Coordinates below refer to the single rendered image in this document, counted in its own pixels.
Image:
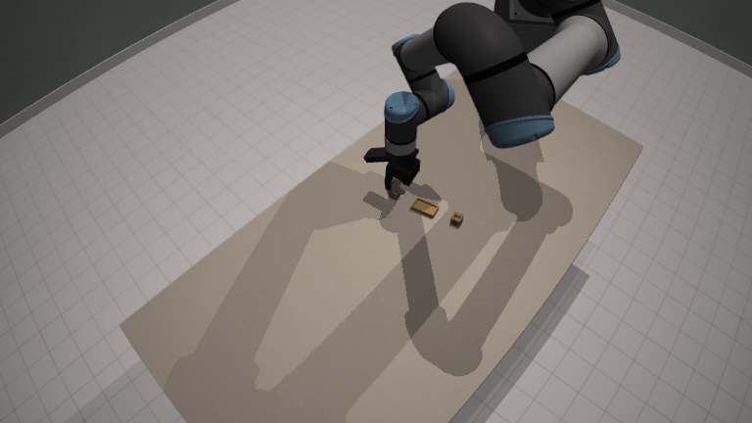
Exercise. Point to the tan rectangular tray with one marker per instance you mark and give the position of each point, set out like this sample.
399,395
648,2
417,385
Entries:
425,207

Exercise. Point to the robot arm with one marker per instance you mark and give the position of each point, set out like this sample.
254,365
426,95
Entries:
513,92

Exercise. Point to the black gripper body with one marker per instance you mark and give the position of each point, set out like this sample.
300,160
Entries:
403,167

